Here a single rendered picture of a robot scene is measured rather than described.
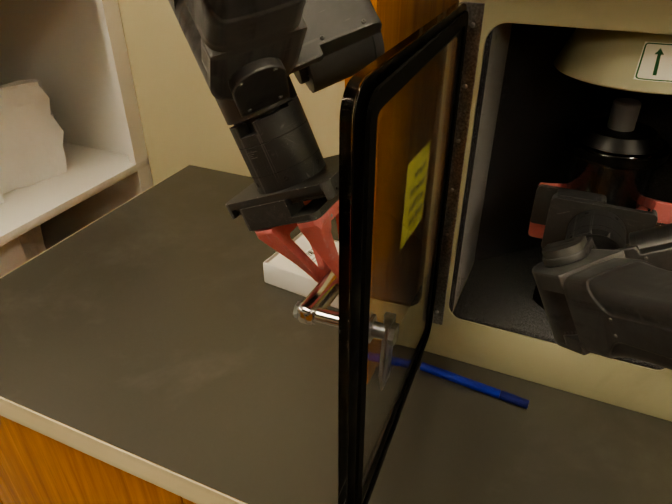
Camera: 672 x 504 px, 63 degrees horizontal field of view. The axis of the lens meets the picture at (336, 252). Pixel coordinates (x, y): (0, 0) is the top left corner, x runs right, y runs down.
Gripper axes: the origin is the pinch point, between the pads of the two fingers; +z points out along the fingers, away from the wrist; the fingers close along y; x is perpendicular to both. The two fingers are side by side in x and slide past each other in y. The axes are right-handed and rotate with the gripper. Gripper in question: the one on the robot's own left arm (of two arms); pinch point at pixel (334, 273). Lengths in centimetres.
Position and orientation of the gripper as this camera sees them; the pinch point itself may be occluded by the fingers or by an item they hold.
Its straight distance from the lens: 46.9
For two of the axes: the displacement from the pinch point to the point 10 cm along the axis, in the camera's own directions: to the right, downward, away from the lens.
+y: -8.2, 1.1, 5.6
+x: -4.4, 5.1, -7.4
